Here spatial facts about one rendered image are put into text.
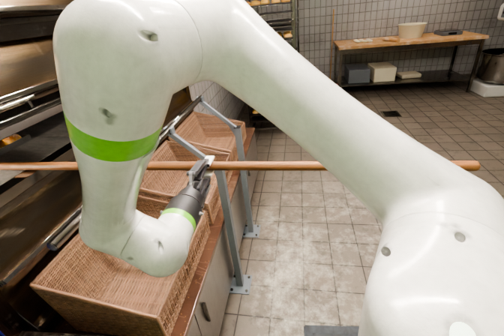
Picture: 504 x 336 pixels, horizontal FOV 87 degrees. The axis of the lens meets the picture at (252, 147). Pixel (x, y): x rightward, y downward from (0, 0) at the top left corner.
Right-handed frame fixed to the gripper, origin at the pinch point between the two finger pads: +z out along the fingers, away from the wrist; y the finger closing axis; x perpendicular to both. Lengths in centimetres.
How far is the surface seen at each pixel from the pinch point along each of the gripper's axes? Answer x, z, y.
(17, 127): -54, -10, -20
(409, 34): 214, 446, 22
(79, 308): -50, -25, 46
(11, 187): -69, -11, 2
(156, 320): -20, -25, 48
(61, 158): -69, 11, 3
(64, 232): -32.0, -28.6, 2.5
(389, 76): 187, 430, 87
